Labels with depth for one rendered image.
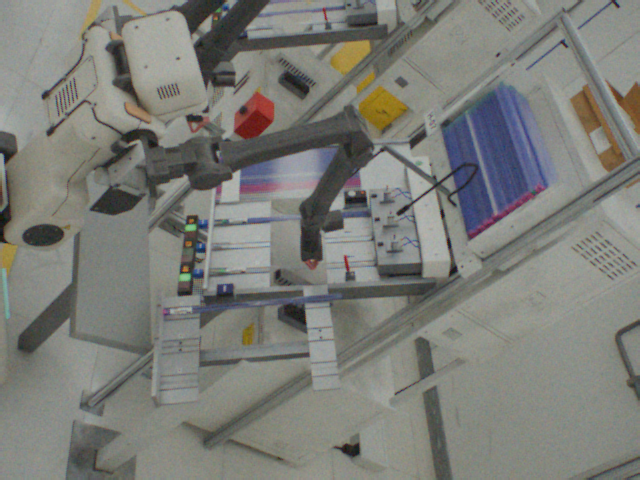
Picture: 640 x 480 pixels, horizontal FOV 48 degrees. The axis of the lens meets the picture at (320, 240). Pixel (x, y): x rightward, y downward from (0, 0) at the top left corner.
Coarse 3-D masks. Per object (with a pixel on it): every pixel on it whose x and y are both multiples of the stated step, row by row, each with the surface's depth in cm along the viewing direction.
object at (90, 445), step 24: (216, 384) 209; (168, 408) 222; (192, 408) 219; (72, 432) 245; (96, 432) 251; (120, 432) 258; (144, 432) 228; (72, 456) 240; (96, 456) 246; (120, 456) 238
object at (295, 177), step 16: (272, 160) 262; (288, 160) 262; (304, 160) 261; (320, 160) 261; (240, 176) 257; (256, 176) 257; (272, 176) 256; (288, 176) 256; (304, 176) 255; (320, 176) 255; (352, 176) 254; (224, 192) 252; (240, 192) 251; (256, 192) 251; (272, 192) 251; (288, 192) 250; (304, 192) 250
